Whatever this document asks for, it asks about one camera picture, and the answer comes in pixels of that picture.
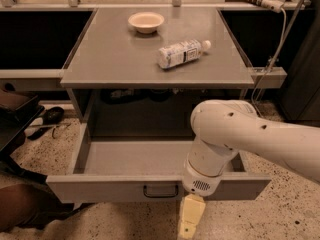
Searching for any white ceramic bowl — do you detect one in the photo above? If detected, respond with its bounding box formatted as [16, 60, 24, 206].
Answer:
[128, 12, 164, 34]

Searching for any grey drawer cabinet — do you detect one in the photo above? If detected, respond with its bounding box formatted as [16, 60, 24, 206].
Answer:
[61, 7, 253, 139]

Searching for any grey top drawer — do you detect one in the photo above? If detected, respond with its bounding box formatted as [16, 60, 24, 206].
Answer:
[45, 122, 273, 204]

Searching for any black shoe in background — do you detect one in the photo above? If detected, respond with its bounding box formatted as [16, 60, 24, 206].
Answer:
[25, 107, 64, 140]

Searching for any person's leg in brown trousers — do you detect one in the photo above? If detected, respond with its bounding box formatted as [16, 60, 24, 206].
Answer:
[0, 184, 74, 232]

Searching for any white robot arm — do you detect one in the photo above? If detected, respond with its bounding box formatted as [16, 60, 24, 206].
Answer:
[177, 100, 320, 240]

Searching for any grey metal rail frame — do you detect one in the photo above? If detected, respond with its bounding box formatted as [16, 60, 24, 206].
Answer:
[0, 0, 314, 92]

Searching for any black office chair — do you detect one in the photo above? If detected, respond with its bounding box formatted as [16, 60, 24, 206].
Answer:
[0, 90, 46, 184]

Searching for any white cable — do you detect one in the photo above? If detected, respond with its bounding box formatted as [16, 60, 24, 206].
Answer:
[249, 7, 288, 110]

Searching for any white plastic bottle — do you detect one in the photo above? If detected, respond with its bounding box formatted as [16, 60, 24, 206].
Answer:
[157, 39, 211, 69]

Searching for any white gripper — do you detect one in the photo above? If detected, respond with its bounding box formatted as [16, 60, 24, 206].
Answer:
[177, 137, 238, 240]

